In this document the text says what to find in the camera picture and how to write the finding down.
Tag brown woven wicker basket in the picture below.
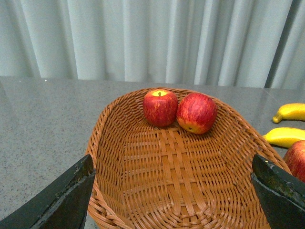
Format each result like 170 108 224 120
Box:
86 89 287 229

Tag pale grey curtain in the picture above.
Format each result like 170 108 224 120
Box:
0 0 305 89

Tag red apple lying sideways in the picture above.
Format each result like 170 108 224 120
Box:
176 93 217 135

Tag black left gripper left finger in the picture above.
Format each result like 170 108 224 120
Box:
0 155 95 229

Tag yellow banana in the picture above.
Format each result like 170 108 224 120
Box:
263 127 305 148
273 103 305 124

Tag red yellow apple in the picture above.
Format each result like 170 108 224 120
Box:
284 140 305 182

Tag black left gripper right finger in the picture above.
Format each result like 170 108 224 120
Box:
251 154 305 229

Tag red apple with stem up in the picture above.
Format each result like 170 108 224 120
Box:
142 89 178 127

